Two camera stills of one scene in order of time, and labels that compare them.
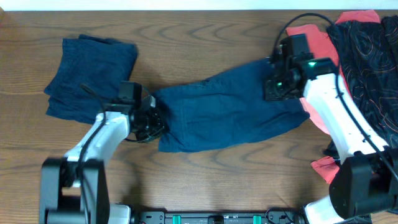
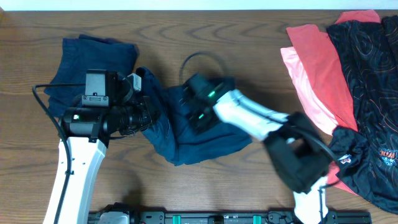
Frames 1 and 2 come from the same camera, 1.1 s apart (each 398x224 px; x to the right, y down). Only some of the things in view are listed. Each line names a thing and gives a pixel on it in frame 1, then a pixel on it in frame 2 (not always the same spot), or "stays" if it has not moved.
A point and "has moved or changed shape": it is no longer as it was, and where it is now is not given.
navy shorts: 223,108 has moved or changed shape
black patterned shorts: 367,52 stays
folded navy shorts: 89,76 stays
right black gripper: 269,93 to 197,127
